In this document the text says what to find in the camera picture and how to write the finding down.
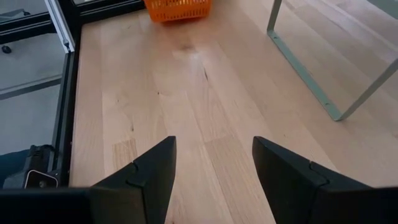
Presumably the green perforated metal shelf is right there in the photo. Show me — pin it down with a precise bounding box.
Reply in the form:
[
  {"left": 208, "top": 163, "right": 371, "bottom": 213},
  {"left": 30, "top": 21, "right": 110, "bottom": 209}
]
[{"left": 266, "top": 0, "right": 398, "bottom": 122}]

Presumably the silver aluminium bracket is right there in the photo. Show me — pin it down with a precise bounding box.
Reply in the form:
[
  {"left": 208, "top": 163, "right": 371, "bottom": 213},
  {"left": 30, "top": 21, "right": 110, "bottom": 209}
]
[{"left": 44, "top": 0, "right": 76, "bottom": 54}]

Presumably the black aluminium table frame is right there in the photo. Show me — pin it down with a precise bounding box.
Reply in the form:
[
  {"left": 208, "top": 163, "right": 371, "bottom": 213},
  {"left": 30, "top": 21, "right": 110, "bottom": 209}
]
[{"left": 0, "top": 0, "right": 147, "bottom": 188}]

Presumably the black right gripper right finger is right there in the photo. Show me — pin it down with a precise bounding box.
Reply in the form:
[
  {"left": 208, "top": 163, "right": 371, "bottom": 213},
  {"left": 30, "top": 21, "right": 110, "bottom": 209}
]
[{"left": 252, "top": 136, "right": 374, "bottom": 224}]

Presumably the orange plastic basket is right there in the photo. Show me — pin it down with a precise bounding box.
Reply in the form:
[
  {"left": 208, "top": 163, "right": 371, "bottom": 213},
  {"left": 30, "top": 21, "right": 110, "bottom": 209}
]
[{"left": 143, "top": 0, "right": 213, "bottom": 24}]

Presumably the black camera box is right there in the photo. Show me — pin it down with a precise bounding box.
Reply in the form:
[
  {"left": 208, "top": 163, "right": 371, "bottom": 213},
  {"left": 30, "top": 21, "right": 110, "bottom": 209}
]
[{"left": 2, "top": 144, "right": 60, "bottom": 190}]

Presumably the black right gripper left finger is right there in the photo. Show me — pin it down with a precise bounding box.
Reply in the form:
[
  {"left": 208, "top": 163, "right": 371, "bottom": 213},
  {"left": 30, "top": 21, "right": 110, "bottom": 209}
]
[{"left": 90, "top": 135, "right": 178, "bottom": 224}]

